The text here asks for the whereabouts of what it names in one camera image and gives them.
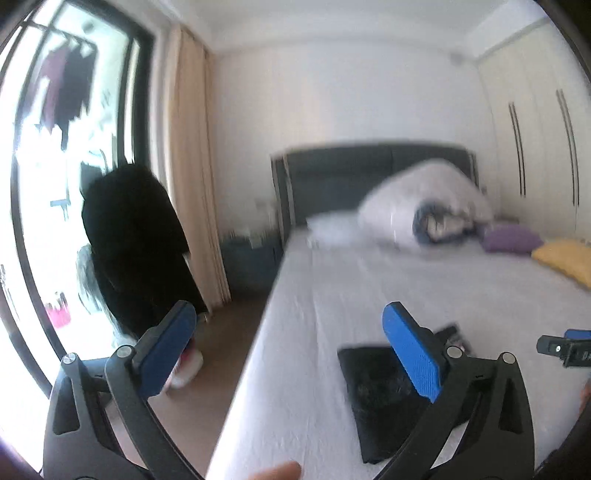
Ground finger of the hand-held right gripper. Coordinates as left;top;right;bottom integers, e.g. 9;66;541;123
536;329;591;369

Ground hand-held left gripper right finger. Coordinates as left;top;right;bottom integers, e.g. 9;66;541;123
372;301;536;480

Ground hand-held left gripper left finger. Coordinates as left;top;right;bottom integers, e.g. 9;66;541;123
42;300;204;480

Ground black pants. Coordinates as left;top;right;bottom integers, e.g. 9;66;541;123
337;325;472;464

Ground person's left hand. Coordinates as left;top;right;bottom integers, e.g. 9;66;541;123
249;462;303;480

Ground white and pink slipper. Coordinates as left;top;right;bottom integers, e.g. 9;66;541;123
167;346;205;389

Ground yellow pillow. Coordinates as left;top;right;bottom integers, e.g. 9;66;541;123
531;239;591;291

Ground bed with white sheet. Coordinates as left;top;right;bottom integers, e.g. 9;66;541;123
205;222;591;480

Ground hanging black garment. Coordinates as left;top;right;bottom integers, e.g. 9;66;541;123
81;164;208;335

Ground dark nightstand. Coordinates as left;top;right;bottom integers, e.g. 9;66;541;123
221;234;283;296

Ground pink cloth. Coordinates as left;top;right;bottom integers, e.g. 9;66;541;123
44;291;72;329

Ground purple pillow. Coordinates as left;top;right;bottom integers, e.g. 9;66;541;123
480;224;544;254

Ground white pillow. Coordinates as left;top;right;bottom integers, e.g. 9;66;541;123
305;210;370;246

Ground rolled white and blue duvet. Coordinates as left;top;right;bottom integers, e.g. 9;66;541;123
358;159;495;247

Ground beige curtain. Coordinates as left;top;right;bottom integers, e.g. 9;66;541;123
164;25;232;315

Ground dark grey headboard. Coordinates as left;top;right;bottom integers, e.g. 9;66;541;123
270;143;478;241

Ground black framed glass door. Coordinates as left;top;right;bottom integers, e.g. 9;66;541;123
0;0;155;402

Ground hanging clothes on balcony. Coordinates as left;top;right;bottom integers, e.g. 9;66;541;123
36;39;99;149

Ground cream wardrobe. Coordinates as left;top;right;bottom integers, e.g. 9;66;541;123
475;18;591;245

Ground black wardrobe door handle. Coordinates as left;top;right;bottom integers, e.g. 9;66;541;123
508;102;528;197
555;89;581;206

